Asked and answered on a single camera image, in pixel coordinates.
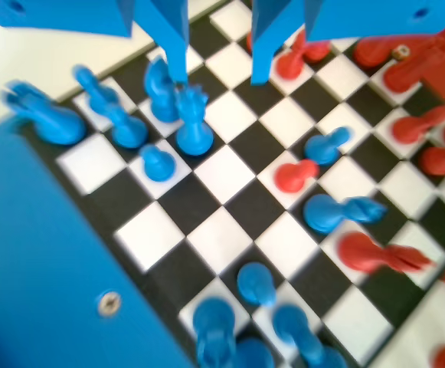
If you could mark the blue chess rook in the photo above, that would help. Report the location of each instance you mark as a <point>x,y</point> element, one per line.
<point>53,122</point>
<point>214,326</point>

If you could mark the blue arm base plate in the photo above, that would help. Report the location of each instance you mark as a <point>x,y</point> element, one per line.
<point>34,249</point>

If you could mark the red chess queen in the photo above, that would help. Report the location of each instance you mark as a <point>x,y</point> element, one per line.
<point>371,53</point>

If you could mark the red chess pawn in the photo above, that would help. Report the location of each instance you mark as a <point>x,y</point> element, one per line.
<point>440,161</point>
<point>318,50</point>
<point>413,128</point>
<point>295,176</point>
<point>289,63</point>

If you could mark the black and white chessboard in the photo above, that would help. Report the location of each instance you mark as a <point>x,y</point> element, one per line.
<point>226,176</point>

